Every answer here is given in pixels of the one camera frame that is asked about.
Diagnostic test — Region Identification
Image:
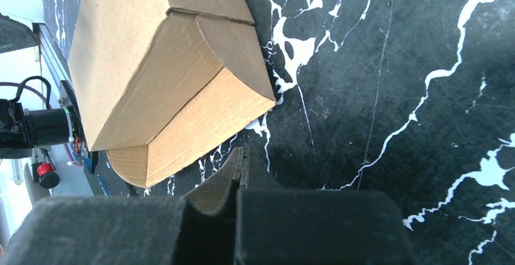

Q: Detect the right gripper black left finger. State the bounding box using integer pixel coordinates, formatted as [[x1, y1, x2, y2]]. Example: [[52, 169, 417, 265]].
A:
[[0, 146, 245, 265]]

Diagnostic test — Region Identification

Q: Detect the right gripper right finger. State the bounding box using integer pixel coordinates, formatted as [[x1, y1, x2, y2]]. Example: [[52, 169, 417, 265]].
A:
[[235, 148, 418, 264]]

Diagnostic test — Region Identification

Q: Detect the brown cardboard box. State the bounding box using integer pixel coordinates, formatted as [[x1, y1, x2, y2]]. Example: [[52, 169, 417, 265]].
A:
[[68, 0, 276, 188]]

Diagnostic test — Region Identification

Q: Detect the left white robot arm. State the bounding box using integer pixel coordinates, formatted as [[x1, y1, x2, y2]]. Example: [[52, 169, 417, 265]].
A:
[[1, 76, 88, 159]]

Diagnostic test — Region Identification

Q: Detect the aluminium frame rail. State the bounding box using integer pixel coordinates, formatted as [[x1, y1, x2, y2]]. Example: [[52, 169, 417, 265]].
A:
[[34, 21, 87, 135]]

